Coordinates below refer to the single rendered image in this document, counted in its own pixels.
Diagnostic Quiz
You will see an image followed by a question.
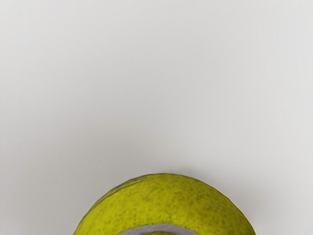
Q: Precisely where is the yellow-green tennis ball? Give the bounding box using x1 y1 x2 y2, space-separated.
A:
73 172 257 235

